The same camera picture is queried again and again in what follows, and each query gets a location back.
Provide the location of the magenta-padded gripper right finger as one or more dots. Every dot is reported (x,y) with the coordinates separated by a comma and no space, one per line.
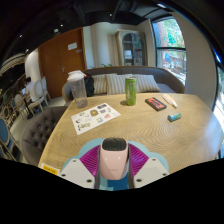
(150,171)

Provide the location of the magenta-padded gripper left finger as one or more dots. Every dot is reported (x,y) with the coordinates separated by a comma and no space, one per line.
(76,173)

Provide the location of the pink and black computer mouse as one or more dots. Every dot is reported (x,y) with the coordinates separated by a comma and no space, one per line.
(114,160)

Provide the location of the yellow sticker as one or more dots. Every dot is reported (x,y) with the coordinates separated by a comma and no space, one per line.
(49,169)

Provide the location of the grey tufted chair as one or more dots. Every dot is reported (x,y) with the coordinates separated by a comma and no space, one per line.
(38,131)

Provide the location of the white sticker sheet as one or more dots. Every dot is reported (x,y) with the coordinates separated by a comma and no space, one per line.
(95,118)

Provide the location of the small green and blue pack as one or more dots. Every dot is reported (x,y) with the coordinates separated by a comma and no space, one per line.
(174,117)

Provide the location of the black and orange flat box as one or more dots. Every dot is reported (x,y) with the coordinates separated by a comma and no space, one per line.
(155,104)

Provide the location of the white tube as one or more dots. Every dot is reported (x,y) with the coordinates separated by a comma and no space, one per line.
(169,100)

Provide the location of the clear shaker bottle white lid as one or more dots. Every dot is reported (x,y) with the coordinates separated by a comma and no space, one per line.
(78,91)

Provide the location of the green drink can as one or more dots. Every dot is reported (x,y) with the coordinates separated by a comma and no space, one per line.
(131,91)

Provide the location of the group of white-framed chairs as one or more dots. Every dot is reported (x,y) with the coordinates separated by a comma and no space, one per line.
(6,130)

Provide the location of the black backpack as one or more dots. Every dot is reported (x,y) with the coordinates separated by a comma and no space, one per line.
(89,86)

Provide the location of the striped cushion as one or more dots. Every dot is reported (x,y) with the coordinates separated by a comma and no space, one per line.
(100,84)
(116,84)
(148,83)

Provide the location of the person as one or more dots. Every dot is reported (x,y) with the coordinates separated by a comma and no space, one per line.
(30,90)

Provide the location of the brown curved sofa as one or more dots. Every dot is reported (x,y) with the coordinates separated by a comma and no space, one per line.
(168,78)

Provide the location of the brown wooden door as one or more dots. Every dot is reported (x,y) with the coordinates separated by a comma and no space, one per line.
(60,60)

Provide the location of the grey glass-door cabinet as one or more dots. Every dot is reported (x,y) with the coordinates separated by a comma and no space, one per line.
(132,48)

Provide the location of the black-framed window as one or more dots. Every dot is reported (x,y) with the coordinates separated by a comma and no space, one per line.
(170,46)

